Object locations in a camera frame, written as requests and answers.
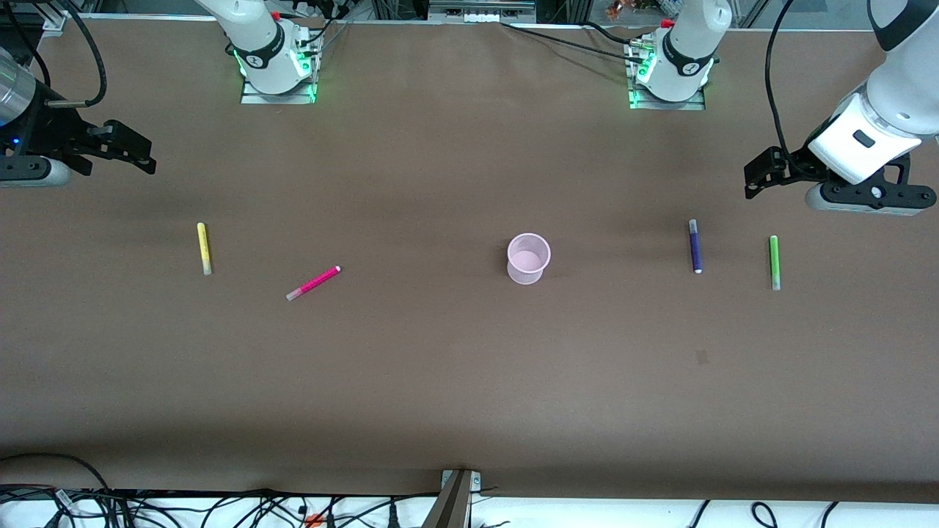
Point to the purple highlighter pen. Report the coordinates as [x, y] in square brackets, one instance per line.
[695, 249]

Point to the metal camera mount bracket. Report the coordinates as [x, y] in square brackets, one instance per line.
[455, 506]

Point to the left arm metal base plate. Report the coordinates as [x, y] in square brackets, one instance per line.
[667, 105]

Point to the white power strip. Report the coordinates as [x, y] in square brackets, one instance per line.
[480, 13]

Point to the green highlighter pen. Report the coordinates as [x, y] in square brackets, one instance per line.
[774, 260]

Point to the aluminium frame corner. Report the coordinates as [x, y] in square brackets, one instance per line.
[55, 22]

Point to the pink mesh pen holder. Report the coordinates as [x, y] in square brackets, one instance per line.
[528, 260]

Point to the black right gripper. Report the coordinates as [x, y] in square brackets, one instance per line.
[53, 129]

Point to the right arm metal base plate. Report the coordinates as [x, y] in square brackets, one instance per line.
[279, 98]

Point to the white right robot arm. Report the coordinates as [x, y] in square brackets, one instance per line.
[264, 44]

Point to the pink highlighter pen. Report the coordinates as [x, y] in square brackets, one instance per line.
[315, 281]

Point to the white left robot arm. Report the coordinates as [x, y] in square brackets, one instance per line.
[902, 88]

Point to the yellow highlighter pen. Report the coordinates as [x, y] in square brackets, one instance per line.
[203, 249]

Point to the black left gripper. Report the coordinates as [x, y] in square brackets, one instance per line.
[798, 166]

